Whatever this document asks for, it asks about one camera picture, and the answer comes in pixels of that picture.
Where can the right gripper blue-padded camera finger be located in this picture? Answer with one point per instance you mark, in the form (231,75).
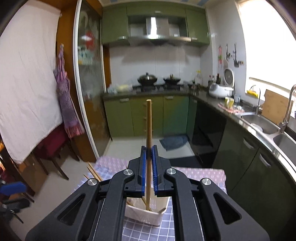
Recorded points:
(13,188)

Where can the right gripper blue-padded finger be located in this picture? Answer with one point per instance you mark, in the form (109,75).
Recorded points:
(201,210)

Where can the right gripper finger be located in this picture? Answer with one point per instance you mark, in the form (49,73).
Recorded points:
(96,210)

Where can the medium brown chopstick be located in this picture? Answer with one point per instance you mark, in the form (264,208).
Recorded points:
(147,207)

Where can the steel kitchen faucet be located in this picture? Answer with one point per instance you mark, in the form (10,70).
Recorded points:
(284,123)

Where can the white plastic utensil holder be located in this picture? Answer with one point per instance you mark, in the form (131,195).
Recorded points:
(139,213)

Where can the blue floor mat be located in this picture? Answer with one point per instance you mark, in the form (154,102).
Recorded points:
(173,142)

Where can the white hanging sheet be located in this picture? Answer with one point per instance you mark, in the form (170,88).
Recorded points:
(29,104)

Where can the purple hanging apron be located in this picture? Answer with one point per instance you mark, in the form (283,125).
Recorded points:
(72,123)

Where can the green lower cabinets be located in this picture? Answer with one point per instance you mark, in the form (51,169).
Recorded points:
(163,114)

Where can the green cabinets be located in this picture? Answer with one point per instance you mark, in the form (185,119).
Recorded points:
(115,20)
(163,114)

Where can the stainless steel sink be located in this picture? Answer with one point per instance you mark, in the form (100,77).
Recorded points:
(281,139)

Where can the yellow mug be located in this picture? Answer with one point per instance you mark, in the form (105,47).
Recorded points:
(228,102)

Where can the white rice cooker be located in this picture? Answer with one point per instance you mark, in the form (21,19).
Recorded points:
(226,90)

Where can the wooden cutting board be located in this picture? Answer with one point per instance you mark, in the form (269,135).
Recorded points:
(275,107)

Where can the gas stove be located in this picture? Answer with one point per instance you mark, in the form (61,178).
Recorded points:
(158,87)

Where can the black wok right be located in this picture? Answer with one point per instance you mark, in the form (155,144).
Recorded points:
(171,80)

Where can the black wok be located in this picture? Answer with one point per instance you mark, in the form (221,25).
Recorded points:
(171,80)
(147,79)

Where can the black wok left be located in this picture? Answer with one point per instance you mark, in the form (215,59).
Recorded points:
(147,79)

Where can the steel range hood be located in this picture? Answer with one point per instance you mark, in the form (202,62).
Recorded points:
(157,30)

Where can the green upper cabinets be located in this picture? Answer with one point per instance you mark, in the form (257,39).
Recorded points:
(115,20)

